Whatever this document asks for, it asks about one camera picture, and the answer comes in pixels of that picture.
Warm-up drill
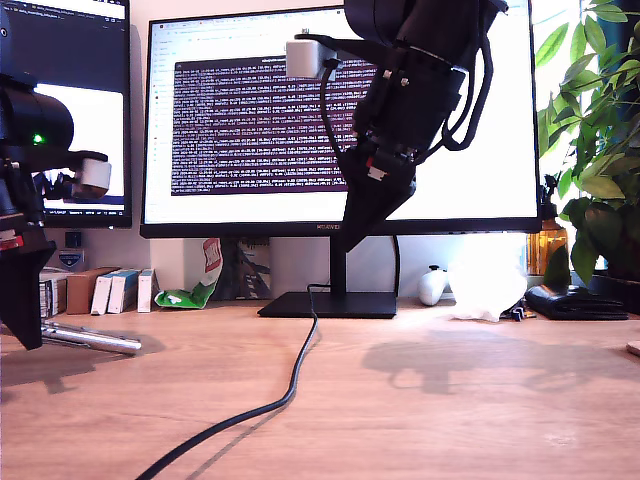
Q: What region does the white crumpled plastic bag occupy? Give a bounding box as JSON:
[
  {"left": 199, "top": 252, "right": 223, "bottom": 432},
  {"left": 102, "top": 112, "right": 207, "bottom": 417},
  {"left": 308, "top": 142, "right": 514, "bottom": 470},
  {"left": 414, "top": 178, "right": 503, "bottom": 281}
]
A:
[{"left": 446, "top": 234, "right": 529, "bottom": 322}]

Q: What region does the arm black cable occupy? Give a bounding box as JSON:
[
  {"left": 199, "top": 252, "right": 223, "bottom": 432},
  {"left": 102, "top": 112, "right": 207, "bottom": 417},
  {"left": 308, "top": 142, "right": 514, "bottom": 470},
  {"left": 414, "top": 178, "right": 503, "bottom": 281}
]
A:
[{"left": 414, "top": 37, "right": 494, "bottom": 167}]

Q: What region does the amber glass pump bottle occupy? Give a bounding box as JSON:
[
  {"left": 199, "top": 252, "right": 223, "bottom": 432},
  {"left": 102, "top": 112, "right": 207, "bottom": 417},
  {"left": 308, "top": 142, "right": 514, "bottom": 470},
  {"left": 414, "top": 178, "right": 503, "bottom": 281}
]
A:
[{"left": 527, "top": 174, "right": 570, "bottom": 277}]

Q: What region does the green snack bag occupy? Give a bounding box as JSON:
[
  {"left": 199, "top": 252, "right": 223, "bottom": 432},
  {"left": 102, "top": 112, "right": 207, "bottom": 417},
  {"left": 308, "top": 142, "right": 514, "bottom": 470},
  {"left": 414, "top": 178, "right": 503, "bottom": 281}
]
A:
[{"left": 153, "top": 238, "right": 224, "bottom": 310}]

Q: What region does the metallic silver laser pointer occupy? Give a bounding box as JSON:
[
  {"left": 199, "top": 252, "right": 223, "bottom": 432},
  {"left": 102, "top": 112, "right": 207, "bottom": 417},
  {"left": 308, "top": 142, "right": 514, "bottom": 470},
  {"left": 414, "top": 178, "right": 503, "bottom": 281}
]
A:
[{"left": 39, "top": 322, "right": 144, "bottom": 357}]

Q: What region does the camera black cable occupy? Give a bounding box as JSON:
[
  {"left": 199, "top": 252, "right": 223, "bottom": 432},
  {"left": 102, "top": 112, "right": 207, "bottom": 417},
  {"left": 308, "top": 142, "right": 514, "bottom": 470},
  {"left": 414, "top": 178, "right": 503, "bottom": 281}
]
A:
[{"left": 321, "top": 57, "right": 364, "bottom": 162}]

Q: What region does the black leather wallet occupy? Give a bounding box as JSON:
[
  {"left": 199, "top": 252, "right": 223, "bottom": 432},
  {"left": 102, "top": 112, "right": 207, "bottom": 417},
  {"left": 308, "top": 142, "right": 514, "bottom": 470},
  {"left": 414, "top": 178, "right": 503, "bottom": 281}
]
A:
[{"left": 524, "top": 284, "right": 630, "bottom": 321}]

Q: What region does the thick black cable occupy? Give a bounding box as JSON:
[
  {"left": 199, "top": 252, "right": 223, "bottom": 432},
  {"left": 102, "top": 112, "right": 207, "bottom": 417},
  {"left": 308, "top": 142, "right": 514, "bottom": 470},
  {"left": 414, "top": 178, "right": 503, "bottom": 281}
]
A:
[{"left": 134, "top": 283, "right": 331, "bottom": 480}]

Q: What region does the arm white camera box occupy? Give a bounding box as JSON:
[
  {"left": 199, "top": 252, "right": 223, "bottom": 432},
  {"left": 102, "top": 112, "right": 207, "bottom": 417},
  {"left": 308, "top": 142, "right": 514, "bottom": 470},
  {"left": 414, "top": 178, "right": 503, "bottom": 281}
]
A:
[
  {"left": 284, "top": 30, "right": 351, "bottom": 80},
  {"left": 32, "top": 149, "right": 113, "bottom": 200}
]

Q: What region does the blue shield sticker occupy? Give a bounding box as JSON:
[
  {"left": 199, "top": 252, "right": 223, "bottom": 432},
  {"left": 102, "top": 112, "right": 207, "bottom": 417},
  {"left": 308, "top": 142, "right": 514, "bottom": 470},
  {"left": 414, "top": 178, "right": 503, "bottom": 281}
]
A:
[{"left": 55, "top": 248, "right": 85, "bottom": 270}]

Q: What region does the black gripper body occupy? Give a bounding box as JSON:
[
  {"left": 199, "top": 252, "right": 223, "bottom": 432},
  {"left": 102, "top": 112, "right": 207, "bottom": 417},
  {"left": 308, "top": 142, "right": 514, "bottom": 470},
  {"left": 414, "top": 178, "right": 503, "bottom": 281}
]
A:
[{"left": 352, "top": 47, "right": 469, "bottom": 167}]

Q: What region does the large black Huawei monitor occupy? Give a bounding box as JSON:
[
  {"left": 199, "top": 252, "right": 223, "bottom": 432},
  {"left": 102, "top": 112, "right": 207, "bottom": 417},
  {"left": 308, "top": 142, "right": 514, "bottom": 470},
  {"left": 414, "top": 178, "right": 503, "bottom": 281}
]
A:
[{"left": 139, "top": 0, "right": 544, "bottom": 320}]

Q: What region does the small white blue box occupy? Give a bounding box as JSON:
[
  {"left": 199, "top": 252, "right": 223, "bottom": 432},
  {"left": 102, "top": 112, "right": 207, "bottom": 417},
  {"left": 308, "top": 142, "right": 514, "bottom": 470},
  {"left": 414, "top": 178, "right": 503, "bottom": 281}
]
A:
[
  {"left": 90, "top": 273, "right": 117, "bottom": 316},
  {"left": 107, "top": 269, "right": 141, "bottom": 315},
  {"left": 136, "top": 268, "right": 160, "bottom": 314}
]

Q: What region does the green printed box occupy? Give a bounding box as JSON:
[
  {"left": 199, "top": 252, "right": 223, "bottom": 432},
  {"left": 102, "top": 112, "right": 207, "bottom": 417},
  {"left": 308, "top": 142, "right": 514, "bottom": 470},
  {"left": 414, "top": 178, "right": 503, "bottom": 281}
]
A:
[{"left": 38, "top": 272, "right": 69, "bottom": 320}]

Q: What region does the dark printed box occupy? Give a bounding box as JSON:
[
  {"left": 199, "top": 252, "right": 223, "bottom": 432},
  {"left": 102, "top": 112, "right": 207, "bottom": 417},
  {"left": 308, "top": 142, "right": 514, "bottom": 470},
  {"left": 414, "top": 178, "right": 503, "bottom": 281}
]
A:
[{"left": 219, "top": 238, "right": 272, "bottom": 301}]

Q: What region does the black monitor with dark screen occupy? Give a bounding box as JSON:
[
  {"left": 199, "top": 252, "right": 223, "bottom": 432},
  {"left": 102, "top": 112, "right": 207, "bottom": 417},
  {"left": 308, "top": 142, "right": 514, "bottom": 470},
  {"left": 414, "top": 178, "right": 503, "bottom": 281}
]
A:
[{"left": 0, "top": 0, "right": 134, "bottom": 230}]

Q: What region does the black plant pot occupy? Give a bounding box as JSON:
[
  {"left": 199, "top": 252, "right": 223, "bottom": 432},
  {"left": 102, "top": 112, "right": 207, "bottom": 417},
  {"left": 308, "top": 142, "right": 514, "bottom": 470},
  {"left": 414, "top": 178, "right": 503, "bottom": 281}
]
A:
[{"left": 587, "top": 272, "right": 640, "bottom": 317}]

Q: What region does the green leafy plant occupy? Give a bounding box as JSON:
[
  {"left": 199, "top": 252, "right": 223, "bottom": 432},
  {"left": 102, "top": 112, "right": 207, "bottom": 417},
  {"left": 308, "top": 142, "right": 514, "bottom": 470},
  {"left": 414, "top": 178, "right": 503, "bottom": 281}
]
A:
[{"left": 534, "top": 0, "right": 640, "bottom": 287}]

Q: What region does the brown cardboard box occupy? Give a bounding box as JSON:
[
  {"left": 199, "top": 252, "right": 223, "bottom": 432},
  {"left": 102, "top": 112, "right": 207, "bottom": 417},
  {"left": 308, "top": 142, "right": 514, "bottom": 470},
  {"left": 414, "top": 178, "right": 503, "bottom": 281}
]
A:
[{"left": 66, "top": 267, "right": 121, "bottom": 315}]

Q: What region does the thin black monitor cable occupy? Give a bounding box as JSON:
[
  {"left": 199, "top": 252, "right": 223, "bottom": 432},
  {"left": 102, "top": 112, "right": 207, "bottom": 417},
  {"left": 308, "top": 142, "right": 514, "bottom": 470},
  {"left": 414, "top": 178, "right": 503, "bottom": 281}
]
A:
[{"left": 391, "top": 236, "right": 402, "bottom": 300}]

